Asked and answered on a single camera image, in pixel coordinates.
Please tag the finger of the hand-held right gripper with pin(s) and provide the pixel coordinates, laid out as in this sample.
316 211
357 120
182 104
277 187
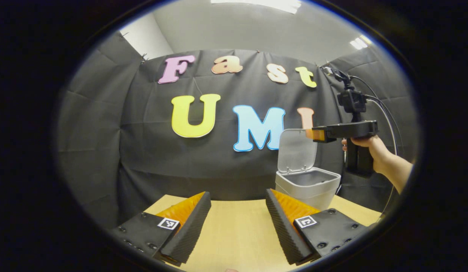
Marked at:
317 135

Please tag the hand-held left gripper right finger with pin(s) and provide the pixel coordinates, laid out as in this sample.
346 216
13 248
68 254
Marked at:
284 230

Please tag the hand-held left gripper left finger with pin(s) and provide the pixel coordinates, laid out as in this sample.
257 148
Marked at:
192 230

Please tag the grey desktop garbage bin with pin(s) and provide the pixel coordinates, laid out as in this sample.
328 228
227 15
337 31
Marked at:
309 185

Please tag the wooden desktop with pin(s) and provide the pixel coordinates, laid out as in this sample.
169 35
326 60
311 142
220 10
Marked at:
237 230

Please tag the small ceiling light panel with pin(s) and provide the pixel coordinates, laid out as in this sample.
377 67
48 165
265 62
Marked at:
360 42

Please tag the black backdrop cloth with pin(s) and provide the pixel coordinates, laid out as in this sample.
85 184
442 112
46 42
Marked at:
124 158

